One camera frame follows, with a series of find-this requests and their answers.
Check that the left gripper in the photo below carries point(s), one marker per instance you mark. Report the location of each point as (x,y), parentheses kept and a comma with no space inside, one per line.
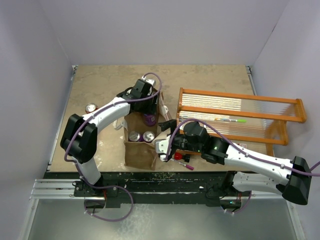
(151,109)

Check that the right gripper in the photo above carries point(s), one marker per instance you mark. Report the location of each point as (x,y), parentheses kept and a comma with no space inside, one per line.
(166,125)

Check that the purple fanta can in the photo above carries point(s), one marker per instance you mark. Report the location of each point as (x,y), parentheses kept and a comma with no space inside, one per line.
(148,136)
(149,119)
(134,136)

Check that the red cola can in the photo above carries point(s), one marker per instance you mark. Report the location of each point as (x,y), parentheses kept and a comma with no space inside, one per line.
(90,107)

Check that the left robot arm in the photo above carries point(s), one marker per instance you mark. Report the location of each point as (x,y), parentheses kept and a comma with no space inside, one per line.
(80,136)

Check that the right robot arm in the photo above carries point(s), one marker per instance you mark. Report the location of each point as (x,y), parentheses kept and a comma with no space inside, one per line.
(289,178)

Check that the red black stamp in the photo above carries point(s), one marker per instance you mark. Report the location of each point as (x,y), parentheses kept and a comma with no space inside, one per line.
(184,157)

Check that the green tipped pen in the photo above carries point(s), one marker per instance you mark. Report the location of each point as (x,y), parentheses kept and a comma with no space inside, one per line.
(230,120)

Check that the pink marker pen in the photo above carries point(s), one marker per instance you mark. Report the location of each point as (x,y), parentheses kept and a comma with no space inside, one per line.
(185,165)

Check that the red staples box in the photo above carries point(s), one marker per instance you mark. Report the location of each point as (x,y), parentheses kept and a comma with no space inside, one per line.
(242,145)

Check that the wooden shelf rack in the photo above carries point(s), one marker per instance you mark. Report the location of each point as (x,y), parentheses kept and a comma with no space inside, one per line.
(266,117)

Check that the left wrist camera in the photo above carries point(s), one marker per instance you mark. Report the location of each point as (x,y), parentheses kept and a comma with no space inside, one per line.
(151,82)

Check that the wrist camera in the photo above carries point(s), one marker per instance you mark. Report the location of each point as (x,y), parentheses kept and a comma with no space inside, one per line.
(161,148)
(151,82)

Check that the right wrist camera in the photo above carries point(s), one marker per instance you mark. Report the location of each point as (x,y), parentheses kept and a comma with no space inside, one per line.
(161,148)

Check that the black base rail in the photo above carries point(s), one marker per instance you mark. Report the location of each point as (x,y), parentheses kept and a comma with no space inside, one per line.
(212,189)

